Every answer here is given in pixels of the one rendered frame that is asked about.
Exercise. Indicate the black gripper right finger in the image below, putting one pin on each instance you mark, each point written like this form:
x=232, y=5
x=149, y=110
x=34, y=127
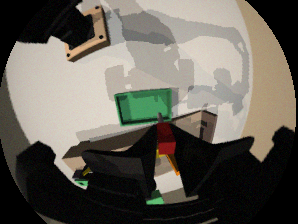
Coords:
x=197, y=159

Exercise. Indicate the yellow wheel chock with orange handle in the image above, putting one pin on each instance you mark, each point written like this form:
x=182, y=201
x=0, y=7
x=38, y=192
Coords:
x=172, y=160

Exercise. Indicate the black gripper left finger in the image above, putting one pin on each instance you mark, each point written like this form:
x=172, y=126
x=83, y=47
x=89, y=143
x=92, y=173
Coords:
x=138, y=162

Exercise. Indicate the brown wooden ramp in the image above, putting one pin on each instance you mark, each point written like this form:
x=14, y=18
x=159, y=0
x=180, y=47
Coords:
x=201, y=124

